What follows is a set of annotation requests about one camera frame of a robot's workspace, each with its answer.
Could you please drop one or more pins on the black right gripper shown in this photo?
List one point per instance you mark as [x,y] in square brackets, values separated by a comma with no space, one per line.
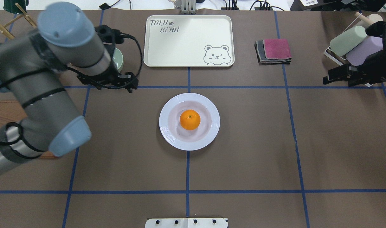
[374,70]

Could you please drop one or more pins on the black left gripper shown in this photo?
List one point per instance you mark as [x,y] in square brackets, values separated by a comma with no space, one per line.
[111,77]

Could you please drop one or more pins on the white round plate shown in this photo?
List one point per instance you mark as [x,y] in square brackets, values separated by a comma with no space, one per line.
[180,138]

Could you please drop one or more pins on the orange fruit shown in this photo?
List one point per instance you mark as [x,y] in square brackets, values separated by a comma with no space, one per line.
[190,120]

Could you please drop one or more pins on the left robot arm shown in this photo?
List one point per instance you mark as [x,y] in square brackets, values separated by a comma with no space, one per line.
[65,39]

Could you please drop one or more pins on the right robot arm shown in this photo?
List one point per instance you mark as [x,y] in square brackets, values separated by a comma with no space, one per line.
[365,52]

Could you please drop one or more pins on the cream bear tray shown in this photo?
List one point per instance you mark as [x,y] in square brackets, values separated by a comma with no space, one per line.
[189,41]

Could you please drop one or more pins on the green bowl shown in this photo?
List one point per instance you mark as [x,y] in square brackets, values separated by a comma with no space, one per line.
[118,59]

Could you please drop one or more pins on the purple plastic cup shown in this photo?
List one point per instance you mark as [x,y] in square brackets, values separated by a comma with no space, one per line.
[368,46]

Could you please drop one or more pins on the green plastic cup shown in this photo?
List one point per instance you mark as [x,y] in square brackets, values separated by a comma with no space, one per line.
[347,40]

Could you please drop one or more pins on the beige plastic cup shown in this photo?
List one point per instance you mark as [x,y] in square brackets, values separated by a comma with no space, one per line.
[374,18]

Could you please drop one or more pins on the pink and grey folded cloth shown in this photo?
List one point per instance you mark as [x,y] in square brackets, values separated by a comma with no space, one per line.
[273,51]

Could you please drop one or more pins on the wooden cutting board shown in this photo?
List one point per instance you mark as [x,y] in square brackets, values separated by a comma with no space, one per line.
[11,111]

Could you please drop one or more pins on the wooden dish rack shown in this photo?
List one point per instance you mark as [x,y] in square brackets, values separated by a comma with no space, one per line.
[4,28]

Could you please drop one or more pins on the dark green cup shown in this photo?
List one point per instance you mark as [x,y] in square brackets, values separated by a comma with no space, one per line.
[15,6]

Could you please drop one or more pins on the white wire cup rack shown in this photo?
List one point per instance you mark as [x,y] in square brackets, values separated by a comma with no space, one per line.
[342,60]

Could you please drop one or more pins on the aluminium frame post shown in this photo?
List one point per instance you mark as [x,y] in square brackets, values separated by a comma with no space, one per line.
[186,7]

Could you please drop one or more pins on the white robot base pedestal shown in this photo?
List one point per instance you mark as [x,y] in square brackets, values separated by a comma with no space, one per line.
[187,223]

